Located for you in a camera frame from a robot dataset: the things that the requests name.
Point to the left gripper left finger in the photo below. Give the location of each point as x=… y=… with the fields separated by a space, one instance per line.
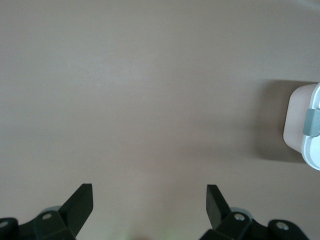
x=72 y=215

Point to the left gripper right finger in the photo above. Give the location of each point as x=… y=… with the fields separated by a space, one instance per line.
x=220 y=217

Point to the white box lid grey clips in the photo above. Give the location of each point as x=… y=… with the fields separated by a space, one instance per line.
x=312 y=150

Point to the translucent pink storage box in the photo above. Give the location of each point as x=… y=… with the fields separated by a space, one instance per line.
x=296 y=120

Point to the brown table mat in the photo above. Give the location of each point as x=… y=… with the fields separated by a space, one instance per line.
x=140 y=100

